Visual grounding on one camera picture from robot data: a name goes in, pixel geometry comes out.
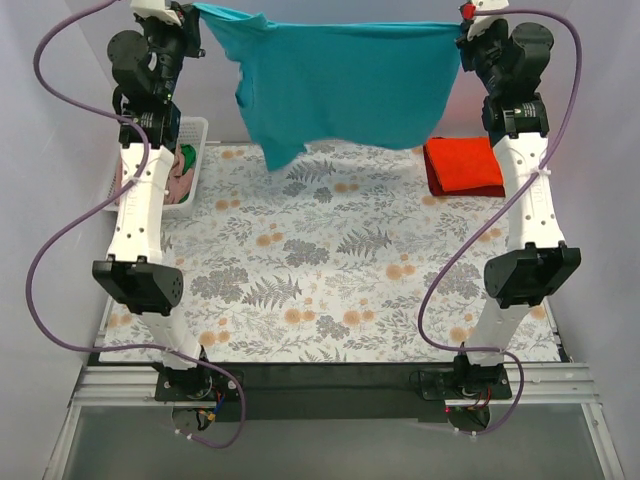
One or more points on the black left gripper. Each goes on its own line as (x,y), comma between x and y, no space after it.
(187,28)

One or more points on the teal t-shirt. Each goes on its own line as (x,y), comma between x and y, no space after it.
(378,84)

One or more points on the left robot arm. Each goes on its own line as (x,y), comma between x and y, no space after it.
(145,66)

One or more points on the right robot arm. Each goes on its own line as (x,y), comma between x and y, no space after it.
(510,62)

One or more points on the white plastic laundry basket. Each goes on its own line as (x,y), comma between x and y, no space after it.
(192,130)

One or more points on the green garment in basket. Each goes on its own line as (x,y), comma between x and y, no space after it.
(185,159)

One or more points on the folded orange t-shirt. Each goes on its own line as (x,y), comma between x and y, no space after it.
(462,163)

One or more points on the pink crumpled garment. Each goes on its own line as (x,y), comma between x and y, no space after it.
(177,188)

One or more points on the folded dark red t-shirt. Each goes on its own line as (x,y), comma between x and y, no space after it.
(437,189)

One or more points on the floral patterned table mat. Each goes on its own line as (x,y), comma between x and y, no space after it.
(343,256)

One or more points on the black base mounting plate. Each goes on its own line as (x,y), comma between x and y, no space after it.
(332,391)

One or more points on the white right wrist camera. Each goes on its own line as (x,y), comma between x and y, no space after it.
(482,15)

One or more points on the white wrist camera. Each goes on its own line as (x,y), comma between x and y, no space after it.
(482,15)
(155,9)

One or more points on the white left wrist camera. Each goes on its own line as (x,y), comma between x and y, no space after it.
(155,9)

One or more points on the aluminium frame rail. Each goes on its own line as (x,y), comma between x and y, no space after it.
(121,385)

